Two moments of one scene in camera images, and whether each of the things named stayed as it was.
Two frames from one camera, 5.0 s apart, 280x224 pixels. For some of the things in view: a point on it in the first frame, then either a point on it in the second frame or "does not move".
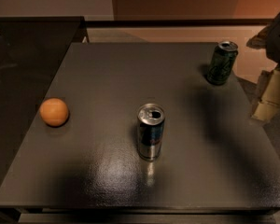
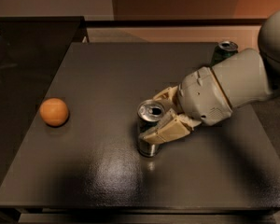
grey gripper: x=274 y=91 -> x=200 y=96
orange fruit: x=53 y=111 does not move
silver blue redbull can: x=150 y=126 does not move
